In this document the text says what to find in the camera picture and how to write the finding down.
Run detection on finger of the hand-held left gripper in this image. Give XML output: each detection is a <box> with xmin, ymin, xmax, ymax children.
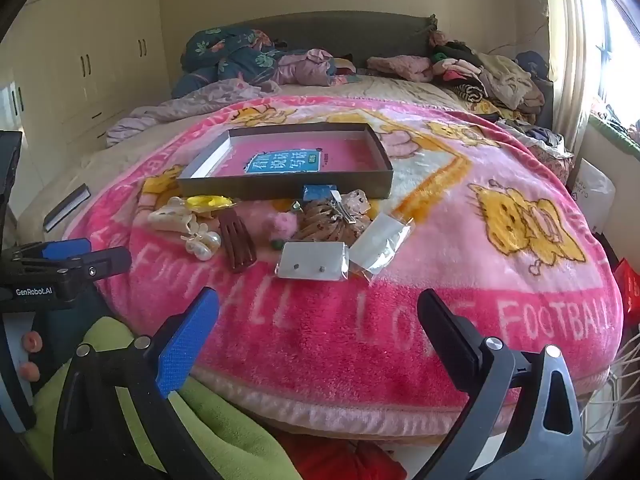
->
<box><xmin>12</xmin><ymin>238</ymin><xmax>92</xmax><ymax>263</ymax></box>
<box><xmin>56</xmin><ymin>246</ymin><xmax>132</xmax><ymax>281</ymax></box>

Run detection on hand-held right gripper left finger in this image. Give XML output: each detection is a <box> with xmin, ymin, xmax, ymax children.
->
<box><xmin>52</xmin><ymin>286</ymin><xmax>221</xmax><ymax>480</ymax></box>

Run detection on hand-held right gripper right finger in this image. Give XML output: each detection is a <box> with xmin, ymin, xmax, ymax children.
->
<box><xmin>417</xmin><ymin>288</ymin><xmax>586</xmax><ymax>480</ymax></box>

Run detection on cream hair claw clip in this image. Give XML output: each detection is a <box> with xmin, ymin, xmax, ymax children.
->
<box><xmin>146</xmin><ymin>196</ymin><xmax>198</xmax><ymax>235</ymax></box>

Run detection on pearl bow hair clip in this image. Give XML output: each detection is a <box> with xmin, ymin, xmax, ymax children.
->
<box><xmin>180</xmin><ymin>222</ymin><xmax>222</xmax><ymax>262</ymax></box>

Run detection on brown ribbed hair clip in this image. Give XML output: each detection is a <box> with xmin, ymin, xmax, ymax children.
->
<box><xmin>218</xmin><ymin>208</ymin><xmax>257</xmax><ymax>274</ymax></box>

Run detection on yellow ring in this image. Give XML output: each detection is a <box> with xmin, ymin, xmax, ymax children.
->
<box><xmin>185</xmin><ymin>194</ymin><xmax>236</xmax><ymax>213</ymax></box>

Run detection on pink pompom earrings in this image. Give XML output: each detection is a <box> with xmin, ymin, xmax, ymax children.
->
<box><xmin>255</xmin><ymin>207</ymin><xmax>301</xmax><ymax>251</ymax></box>

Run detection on white earring card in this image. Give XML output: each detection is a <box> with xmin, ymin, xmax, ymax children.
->
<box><xmin>276</xmin><ymin>241</ymin><xmax>350</xmax><ymax>282</ymax></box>

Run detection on pink translucent hair bow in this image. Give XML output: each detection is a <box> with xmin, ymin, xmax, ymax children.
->
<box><xmin>345</xmin><ymin>189</ymin><xmax>373</xmax><ymax>221</ymax></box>

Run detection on silver hair clip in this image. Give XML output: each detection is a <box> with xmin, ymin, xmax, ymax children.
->
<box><xmin>325</xmin><ymin>191</ymin><xmax>357</xmax><ymax>222</ymax></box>

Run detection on brown floral scrunchie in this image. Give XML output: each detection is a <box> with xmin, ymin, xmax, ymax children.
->
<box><xmin>291</xmin><ymin>199</ymin><xmax>373</xmax><ymax>246</ymax></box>

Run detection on dark cardboard box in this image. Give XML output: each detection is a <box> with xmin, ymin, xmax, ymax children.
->
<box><xmin>176</xmin><ymin>121</ymin><xmax>395</xmax><ymax>200</ymax></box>

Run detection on black notebook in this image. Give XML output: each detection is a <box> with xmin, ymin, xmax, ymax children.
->
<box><xmin>42</xmin><ymin>183</ymin><xmax>92</xmax><ymax>233</ymax></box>

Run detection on printed pink blanket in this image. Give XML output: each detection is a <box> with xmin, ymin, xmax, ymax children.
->
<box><xmin>65</xmin><ymin>95</ymin><xmax>623</xmax><ymax>436</ymax></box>

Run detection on yellow-green garment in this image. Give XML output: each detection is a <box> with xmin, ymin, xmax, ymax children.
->
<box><xmin>22</xmin><ymin>317</ymin><xmax>286</xmax><ymax>480</ymax></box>

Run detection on clear plastic bag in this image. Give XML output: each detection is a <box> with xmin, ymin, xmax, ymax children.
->
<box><xmin>348</xmin><ymin>211</ymin><xmax>416</xmax><ymax>277</ymax></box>

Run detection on bed with beige sheet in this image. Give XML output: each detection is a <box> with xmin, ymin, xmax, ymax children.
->
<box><xmin>15</xmin><ymin>72</ymin><xmax>556</xmax><ymax>241</ymax></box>

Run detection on red cloth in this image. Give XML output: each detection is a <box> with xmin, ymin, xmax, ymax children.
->
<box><xmin>275</xmin><ymin>432</ymin><xmax>408</xmax><ymax>480</ymax></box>

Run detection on red bag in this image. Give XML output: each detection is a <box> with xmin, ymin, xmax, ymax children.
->
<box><xmin>612</xmin><ymin>257</ymin><xmax>640</xmax><ymax>326</ymax></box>

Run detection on lilac crumpled blanket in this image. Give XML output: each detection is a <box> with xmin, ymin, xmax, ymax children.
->
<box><xmin>105</xmin><ymin>79</ymin><xmax>283</xmax><ymax>148</ymax></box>

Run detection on small blue box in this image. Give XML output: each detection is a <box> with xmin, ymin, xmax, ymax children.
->
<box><xmin>303</xmin><ymin>184</ymin><xmax>341</xmax><ymax>202</ymax></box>

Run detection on white paper bag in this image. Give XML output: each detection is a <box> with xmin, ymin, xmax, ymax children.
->
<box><xmin>570</xmin><ymin>157</ymin><xmax>617</xmax><ymax>233</ymax></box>

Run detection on grey white crumpled cloth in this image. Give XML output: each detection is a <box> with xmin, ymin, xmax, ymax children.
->
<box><xmin>500</xmin><ymin>119</ymin><xmax>574</xmax><ymax>186</ymax></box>

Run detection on cream wardrobe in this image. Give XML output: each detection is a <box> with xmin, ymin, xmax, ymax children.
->
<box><xmin>0</xmin><ymin>0</ymin><xmax>173</xmax><ymax>171</ymax></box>

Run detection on dark blue floral quilt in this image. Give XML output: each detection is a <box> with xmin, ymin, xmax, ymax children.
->
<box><xmin>172</xmin><ymin>27</ymin><xmax>288</xmax><ymax>100</ymax></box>

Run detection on pile of mixed clothes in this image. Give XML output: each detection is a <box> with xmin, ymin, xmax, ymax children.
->
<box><xmin>430</xmin><ymin>30</ymin><xmax>553</xmax><ymax>123</ymax></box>

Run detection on pink folded garment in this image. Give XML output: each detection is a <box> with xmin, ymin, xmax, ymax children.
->
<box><xmin>366</xmin><ymin>55</ymin><xmax>433</xmax><ymax>82</ymax></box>

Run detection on lilac pink pajama garment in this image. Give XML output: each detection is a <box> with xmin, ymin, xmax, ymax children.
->
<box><xmin>277</xmin><ymin>48</ymin><xmax>358</xmax><ymax>87</ymax></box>

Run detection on grey headboard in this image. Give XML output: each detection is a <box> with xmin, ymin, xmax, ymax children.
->
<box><xmin>227</xmin><ymin>11</ymin><xmax>438</xmax><ymax>73</ymax></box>

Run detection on cream curtain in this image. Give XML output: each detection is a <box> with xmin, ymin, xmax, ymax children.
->
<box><xmin>542</xmin><ymin>0</ymin><xmax>608</xmax><ymax>146</ymax></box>

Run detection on window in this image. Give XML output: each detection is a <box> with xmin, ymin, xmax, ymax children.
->
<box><xmin>580</xmin><ymin>0</ymin><xmax>640</xmax><ymax>126</ymax></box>

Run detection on white wire rack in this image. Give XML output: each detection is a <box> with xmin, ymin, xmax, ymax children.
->
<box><xmin>580</xmin><ymin>320</ymin><xmax>640</xmax><ymax>456</ymax></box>

